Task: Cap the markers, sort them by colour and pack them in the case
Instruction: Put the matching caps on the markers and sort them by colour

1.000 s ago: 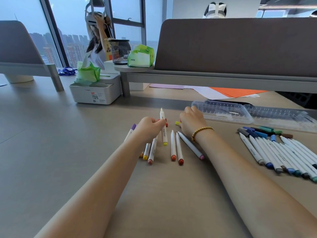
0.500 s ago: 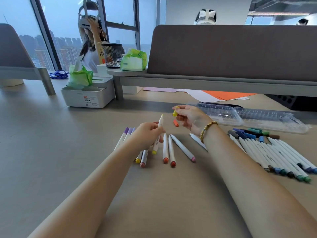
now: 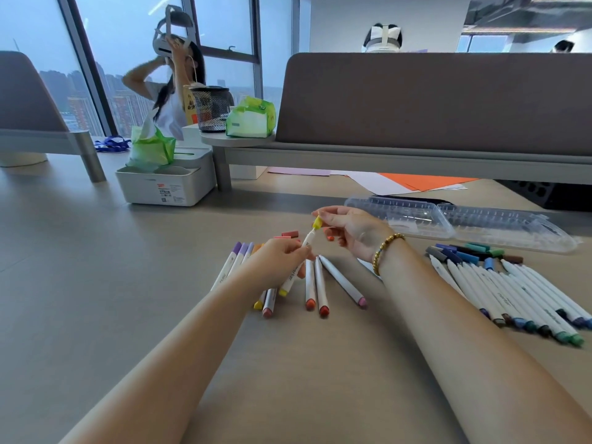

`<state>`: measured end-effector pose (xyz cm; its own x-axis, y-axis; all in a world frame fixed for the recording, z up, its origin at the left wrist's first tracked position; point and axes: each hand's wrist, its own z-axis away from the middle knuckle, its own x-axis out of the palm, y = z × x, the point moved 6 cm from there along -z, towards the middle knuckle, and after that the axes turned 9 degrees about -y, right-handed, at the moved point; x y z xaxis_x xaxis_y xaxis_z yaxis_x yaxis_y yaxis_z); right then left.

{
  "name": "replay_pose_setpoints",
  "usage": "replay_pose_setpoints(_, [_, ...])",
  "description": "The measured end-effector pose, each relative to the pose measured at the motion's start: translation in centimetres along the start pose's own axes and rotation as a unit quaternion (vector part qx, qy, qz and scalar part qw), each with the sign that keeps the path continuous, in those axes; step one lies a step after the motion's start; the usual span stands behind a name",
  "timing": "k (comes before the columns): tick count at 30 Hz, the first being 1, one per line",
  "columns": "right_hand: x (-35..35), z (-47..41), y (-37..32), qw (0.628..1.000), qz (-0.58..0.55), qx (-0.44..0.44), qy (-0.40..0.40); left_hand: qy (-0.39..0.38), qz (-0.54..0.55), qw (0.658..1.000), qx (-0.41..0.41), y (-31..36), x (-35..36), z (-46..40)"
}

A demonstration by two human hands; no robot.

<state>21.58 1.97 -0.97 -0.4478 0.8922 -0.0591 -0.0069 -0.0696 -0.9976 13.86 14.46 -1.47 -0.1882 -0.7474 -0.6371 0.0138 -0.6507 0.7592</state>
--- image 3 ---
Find blue lanyard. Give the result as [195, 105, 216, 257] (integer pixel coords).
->
[94, 136, 132, 153]

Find dark window frame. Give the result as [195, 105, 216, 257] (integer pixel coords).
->
[55, 0, 302, 137]

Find yellow carton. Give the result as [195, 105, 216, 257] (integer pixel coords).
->
[183, 84, 200, 126]

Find crumpled green tissue pack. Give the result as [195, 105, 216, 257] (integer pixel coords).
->
[127, 105, 178, 171]

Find small white box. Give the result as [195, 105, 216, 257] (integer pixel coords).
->
[181, 123, 212, 149]

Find gold bead bracelet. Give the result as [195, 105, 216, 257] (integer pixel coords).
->
[371, 233, 407, 277]

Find person's right forearm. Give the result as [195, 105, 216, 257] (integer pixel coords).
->
[374, 237, 592, 444]

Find papers with orange sheet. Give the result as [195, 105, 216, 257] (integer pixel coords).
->
[331, 170, 468, 196]

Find white desk organizer box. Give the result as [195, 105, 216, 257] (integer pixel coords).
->
[115, 146, 217, 207]

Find person's left hand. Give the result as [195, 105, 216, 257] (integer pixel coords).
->
[240, 237, 315, 297]

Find grey desk riser shelf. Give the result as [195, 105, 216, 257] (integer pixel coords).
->
[201, 131, 592, 192]
[0, 129, 107, 183]

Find black smartphone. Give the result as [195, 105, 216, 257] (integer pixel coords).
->
[384, 194, 456, 205]

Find clear plastic marker case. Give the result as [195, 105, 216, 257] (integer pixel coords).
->
[344, 195, 579, 254]

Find white headset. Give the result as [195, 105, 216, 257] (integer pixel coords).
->
[152, 5, 197, 59]

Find black mesh pen holder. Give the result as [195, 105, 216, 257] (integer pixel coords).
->
[189, 85, 232, 133]

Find group of warm-coloured white markers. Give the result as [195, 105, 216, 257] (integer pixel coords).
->
[210, 241, 369, 319]

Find lilac paper sheet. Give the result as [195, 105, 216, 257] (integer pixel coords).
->
[267, 166, 334, 177]

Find orange paper sheet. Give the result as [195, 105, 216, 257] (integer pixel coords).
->
[379, 173, 480, 192]

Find white cylindrical container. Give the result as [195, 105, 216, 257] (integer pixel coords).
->
[0, 152, 49, 168]

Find person's left forearm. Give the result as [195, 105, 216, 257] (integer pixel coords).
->
[60, 271, 262, 444]

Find person's right hand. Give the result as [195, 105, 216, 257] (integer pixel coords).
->
[312, 205, 394, 264]

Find lime-yellow-ended white marker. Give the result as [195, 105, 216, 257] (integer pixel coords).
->
[277, 228, 318, 298]

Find group of cool-coloured white markers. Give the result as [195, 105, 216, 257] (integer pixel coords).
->
[429, 253, 592, 347]

